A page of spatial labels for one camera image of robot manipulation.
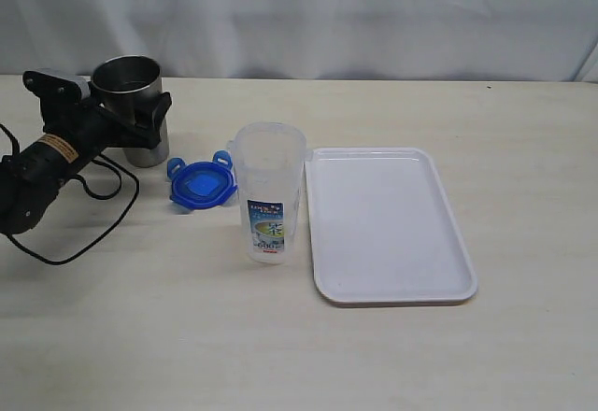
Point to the white rectangular plastic tray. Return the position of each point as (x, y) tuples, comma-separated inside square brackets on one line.
[(382, 231)]

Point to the stainless steel tumbler cup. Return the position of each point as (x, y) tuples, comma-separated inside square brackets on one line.
[(131, 87)]

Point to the clear plastic pitcher container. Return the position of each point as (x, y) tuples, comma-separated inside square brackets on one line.
[(268, 161)]

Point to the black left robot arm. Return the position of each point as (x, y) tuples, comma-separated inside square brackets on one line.
[(31, 179)]

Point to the white backdrop curtain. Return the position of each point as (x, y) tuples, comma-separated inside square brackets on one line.
[(553, 40)]

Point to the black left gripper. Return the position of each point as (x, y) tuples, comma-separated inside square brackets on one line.
[(86, 129)]

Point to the blue plastic lid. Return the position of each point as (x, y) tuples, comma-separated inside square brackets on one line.
[(202, 185)]

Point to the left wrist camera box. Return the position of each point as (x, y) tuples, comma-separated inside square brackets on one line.
[(56, 86)]

